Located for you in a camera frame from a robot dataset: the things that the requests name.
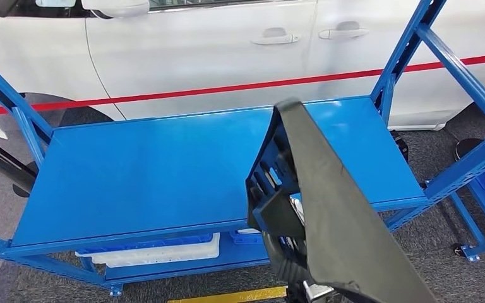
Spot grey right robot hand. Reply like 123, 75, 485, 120
287, 196, 307, 227

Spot black plastic plate holder part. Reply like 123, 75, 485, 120
245, 98, 440, 303

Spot blue metal shelf rack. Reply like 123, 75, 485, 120
0, 0, 485, 298

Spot blue plastic bin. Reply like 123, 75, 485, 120
230, 230, 264, 246
75, 233, 214, 256

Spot yellow floor tape square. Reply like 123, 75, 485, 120
167, 286, 289, 303

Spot red barrier belt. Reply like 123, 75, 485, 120
0, 52, 485, 117

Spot round black stanchion base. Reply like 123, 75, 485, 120
453, 138, 485, 163

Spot white car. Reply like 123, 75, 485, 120
0, 0, 485, 141

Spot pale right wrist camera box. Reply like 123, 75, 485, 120
302, 281, 335, 303

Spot black stanchion post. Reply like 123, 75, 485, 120
0, 128, 39, 198

